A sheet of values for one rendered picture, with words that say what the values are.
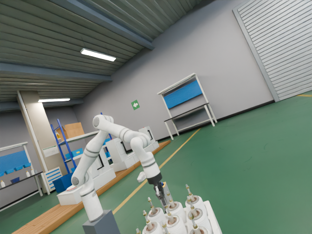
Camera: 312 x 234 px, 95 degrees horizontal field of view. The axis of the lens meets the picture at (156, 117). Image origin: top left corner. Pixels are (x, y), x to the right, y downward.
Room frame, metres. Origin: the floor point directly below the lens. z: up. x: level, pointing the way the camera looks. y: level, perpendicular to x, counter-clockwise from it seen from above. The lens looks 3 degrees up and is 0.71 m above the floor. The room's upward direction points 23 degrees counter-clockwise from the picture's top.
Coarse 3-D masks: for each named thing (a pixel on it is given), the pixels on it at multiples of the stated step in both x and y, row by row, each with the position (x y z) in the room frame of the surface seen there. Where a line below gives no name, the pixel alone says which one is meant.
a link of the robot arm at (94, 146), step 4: (108, 116) 0.89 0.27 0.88; (108, 120) 0.86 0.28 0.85; (112, 120) 0.89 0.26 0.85; (100, 132) 0.92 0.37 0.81; (104, 132) 0.91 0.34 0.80; (96, 136) 0.92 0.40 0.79; (100, 136) 0.91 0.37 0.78; (104, 136) 0.91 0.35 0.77; (92, 140) 0.90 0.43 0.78; (96, 140) 0.90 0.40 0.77; (100, 140) 0.90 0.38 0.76; (104, 140) 0.92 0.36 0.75; (88, 144) 0.89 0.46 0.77; (92, 144) 0.89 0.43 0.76; (96, 144) 0.89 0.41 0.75; (100, 144) 0.90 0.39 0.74; (88, 148) 0.88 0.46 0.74; (92, 148) 0.88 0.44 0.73; (96, 148) 0.89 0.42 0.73; (100, 148) 0.92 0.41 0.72; (92, 152) 0.89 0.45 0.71; (96, 152) 0.90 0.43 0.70
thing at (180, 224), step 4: (180, 220) 0.71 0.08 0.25; (180, 224) 0.70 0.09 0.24; (168, 228) 0.69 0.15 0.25; (172, 228) 0.68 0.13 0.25; (176, 228) 0.68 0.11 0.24; (180, 228) 0.69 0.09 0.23; (184, 228) 0.71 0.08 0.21; (172, 232) 0.68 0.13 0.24; (176, 232) 0.68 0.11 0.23; (180, 232) 0.68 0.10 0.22; (184, 232) 0.70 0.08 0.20
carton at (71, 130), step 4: (68, 124) 5.04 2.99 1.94; (72, 124) 5.17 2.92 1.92; (76, 124) 5.29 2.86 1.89; (80, 124) 5.44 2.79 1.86; (68, 128) 5.01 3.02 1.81; (72, 128) 5.15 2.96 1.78; (76, 128) 5.27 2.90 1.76; (80, 128) 5.41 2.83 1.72; (60, 132) 5.06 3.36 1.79; (64, 132) 4.99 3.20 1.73; (68, 132) 4.98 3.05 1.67; (72, 132) 5.10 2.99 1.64; (76, 132) 5.22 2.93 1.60; (80, 132) 5.36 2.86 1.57; (60, 136) 5.13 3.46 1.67; (68, 136) 4.93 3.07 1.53; (72, 136) 5.06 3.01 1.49
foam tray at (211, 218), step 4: (204, 204) 0.87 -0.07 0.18; (208, 204) 0.85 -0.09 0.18; (184, 208) 0.90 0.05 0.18; (208, 208) 0.82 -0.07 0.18; (208, 212) 0.79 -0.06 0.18; (212, 212) 0.78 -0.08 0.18; (208, 216) 0.76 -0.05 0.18; (212, 216) 0.75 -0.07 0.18; (208, 220) 0.75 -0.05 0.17; (212, 220) 0.73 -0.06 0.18; (216, 220) 0.84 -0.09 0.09; (184, 224) 0.78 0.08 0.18; (212, 224) 0.71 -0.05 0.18; (216, 224) 0.70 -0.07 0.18; (188, 228) 0.74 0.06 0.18; (212, 228) 0.69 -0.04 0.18; (216, 228) 0.68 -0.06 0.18; (220, 228) 0.86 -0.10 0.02; (164, 232) 0.79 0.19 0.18; (188, 232) 0.72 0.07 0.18; (216, 232) 0.66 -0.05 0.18; (220, 232) 0.69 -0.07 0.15
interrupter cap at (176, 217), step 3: (174, 216) 0.75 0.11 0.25; (177, 216) 0.74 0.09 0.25; (168, 219) 0.75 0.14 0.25; (174, 219) 0.73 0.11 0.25; (177, 219) 0.72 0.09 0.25; (165, 222) 0.73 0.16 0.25; (168, 222) 0.73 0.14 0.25; (174, 222) 0.71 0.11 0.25; (177, 222) 0.70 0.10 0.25; (168, 225) 0.71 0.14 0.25; (171, 225) 0.70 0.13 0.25; (174, 225) 0.69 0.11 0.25
